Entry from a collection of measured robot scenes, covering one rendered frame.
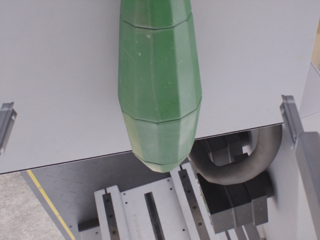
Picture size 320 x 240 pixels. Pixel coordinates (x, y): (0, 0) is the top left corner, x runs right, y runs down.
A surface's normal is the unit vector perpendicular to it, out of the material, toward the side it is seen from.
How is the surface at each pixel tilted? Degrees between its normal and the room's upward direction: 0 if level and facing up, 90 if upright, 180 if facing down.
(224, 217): 0
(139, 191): 90
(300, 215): 0
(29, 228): 0
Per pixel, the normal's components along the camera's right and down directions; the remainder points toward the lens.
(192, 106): 0.67, 0.37
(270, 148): 0.03, 0.88
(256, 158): -0.85, 0.49
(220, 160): 0.22, 0.69
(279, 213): -0.96, 0.29
